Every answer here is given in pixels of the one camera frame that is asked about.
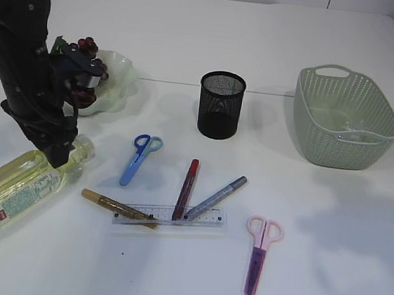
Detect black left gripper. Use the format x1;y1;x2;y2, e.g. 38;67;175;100
1;100;79;168

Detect purple grape bunch with leaf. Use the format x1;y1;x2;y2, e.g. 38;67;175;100
50;36;107;109

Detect clear plastic sheet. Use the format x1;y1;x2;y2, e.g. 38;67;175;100
338;123;369;143

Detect yellow oil bottle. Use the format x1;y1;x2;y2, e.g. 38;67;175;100
0;135;95;230

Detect blue scissors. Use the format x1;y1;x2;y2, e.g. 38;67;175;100
118;134;163;186

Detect pink purple scissors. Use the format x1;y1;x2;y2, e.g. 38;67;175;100
244;216;285;295

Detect red glitter marker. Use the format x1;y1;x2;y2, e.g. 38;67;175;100
171;159;200;221

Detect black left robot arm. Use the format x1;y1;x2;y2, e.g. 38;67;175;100
0;0;78;168

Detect translucent green wavy plate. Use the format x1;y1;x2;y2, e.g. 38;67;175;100
78;49;138;117

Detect pale green woven basket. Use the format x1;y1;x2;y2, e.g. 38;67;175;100
293;64;394;170

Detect clear plastic ruler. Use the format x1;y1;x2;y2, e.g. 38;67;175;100
129;204;227;228

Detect black mesh pen cup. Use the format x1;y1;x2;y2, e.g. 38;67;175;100
197;71;247;140

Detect gold glitter marker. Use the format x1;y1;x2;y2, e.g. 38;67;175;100
81;188;158;229

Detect silver glitter marker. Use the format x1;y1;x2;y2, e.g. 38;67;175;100
184;176;247;221

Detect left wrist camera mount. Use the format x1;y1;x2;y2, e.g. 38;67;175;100
49;43;109;89

